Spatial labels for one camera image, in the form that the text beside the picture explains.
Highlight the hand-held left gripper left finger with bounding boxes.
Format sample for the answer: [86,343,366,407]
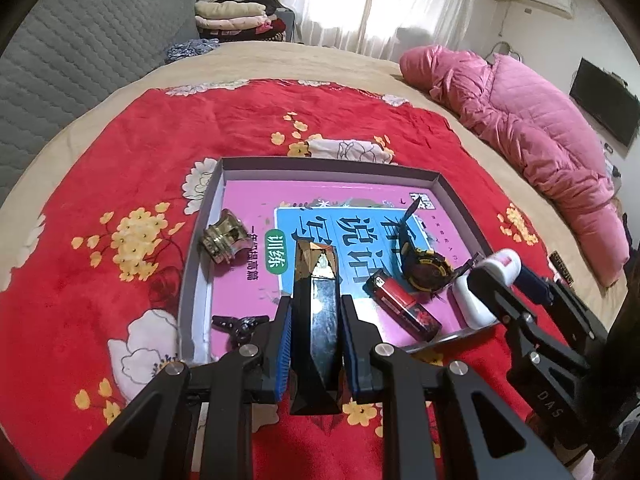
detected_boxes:
[65,296,293,480]

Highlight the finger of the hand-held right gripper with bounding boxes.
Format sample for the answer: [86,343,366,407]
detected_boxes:
[466,264,591,376]
[517,265,608,341]

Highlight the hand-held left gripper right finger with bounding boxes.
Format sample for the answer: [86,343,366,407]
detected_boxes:
[340,296,576,480]

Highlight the white pill bottle red label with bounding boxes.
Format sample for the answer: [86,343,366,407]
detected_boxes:
[482,249,523,288]

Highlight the white earbud case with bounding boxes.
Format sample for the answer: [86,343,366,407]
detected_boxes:
[452,272,501,331]

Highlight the black faceted box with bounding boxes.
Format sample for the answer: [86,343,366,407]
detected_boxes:
[290,239,345,416]

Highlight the black hair clip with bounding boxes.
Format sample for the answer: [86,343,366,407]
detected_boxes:
[211,312,271,348]

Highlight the red lighter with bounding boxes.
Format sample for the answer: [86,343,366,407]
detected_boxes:
[364,270,443,341]

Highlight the grey cardboard tray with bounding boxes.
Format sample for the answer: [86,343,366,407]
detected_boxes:
[178,156,501,366]

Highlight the brass threaded fitting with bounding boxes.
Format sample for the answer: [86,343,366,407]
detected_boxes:
[200,208,251,264]

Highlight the pink book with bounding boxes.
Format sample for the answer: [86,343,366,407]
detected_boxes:
[205,180,493,361]

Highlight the pink quilt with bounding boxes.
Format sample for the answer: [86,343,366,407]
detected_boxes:
[399,44,632,288]

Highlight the black television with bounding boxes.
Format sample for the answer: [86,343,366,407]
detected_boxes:
[570,57,640,148]

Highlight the red floral blanket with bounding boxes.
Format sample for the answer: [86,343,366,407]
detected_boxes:
[0,79,576,480]

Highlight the beige bedspread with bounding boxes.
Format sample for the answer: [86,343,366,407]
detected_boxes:
[0,40,631,311]

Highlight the blue patterned cloth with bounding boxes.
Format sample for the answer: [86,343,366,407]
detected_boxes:
[164,37,221,65]

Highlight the dark red folded clothes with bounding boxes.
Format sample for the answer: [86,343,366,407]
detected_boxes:
[200,20,288,43]

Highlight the pink folded garment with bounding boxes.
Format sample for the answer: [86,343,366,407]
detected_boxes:
[196,15,273,33]

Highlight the beige folded garment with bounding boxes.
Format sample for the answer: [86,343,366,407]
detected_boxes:
[194,0,268,20]

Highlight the grey quilted headboard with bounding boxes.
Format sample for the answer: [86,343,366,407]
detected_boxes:
[0,0,201,201]

